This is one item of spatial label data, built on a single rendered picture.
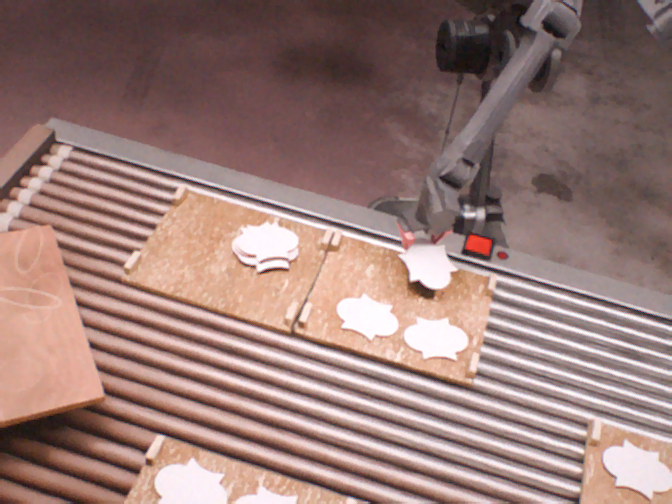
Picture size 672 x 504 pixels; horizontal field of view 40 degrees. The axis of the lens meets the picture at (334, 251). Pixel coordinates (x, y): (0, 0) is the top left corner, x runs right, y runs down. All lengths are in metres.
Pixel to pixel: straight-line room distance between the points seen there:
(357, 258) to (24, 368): 0.84
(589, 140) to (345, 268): 2.54
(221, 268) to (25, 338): 0.51
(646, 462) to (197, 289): 1.04
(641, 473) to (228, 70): 3.10
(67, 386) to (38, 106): 2.60
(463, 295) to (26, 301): 0.99
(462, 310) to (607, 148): 2.49
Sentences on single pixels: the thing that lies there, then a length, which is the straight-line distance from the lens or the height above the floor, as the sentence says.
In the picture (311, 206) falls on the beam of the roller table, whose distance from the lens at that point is 2.42.
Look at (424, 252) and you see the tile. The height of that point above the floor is 1.01.
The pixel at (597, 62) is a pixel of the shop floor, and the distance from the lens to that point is 5.25.
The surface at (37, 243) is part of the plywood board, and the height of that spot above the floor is 1.04.
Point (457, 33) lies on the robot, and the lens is 3.19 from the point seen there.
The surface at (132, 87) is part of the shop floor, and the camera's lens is 4.43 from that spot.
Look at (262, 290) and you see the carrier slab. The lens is 2.16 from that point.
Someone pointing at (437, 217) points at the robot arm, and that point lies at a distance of 2.03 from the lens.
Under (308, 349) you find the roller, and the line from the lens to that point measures 2.08.
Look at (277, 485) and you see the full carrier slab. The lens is 1.85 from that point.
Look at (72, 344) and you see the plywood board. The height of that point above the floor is 1.04.
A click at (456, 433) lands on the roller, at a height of 0.92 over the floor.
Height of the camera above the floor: 2.50
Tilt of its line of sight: 43 degrees down
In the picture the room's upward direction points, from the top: 10 degrees clockwise
